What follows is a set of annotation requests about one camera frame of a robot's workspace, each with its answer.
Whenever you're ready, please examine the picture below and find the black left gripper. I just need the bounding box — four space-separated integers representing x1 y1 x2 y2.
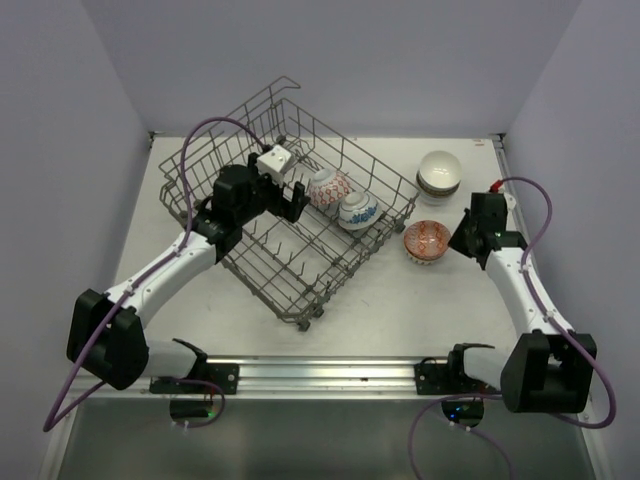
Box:
236 153 309 225

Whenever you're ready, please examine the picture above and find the blue zigzag bowl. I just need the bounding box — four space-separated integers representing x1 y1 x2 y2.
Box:
403 220 451 260

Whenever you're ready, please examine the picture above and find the plain white bowl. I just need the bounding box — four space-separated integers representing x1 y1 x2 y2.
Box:
420 196 450 207

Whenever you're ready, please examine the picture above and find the red dotted pattern bowl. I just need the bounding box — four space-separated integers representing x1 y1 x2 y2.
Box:
416 172 460 198

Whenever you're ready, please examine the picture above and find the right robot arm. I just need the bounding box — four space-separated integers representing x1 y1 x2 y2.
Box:
445 192 597 414

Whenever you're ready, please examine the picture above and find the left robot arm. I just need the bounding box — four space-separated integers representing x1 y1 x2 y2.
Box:
66 146 309 393

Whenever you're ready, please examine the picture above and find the red lattice bowl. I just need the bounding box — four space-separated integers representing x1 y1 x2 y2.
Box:
308 168 352 207

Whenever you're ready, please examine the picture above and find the blue floral white bowl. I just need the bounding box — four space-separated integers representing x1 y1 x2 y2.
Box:
338 191 382 231

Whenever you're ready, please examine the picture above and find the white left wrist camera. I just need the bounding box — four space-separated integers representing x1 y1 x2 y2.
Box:
256 144 295 186

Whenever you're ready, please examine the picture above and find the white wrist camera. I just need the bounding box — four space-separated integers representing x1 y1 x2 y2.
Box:
256 144 295 186
489 180 517 212

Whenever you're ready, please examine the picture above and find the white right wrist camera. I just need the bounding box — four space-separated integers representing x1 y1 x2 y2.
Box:
489 180 517 212

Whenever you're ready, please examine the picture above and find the grey wire dish rack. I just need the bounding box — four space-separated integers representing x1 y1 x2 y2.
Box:
159 76 418 332

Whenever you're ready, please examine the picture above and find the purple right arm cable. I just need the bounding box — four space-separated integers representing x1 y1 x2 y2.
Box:
408 176 618 480

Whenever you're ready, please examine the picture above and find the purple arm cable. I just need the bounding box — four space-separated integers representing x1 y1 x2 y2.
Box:
408 176 618 480
41 116 268 433

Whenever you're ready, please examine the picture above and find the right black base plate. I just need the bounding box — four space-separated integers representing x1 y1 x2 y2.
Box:
413 357 498 396

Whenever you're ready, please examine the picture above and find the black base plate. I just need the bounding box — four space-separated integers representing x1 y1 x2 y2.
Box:
413 357 498 396
149 363 240 395

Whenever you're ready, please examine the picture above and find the aluminium mounting rail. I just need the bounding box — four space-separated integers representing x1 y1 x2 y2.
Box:
69 354 586 401

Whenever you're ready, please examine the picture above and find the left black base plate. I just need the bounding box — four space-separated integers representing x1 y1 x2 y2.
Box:
149 363 240 395

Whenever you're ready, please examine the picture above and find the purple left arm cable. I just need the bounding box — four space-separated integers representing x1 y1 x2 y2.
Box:
41 116 268 433

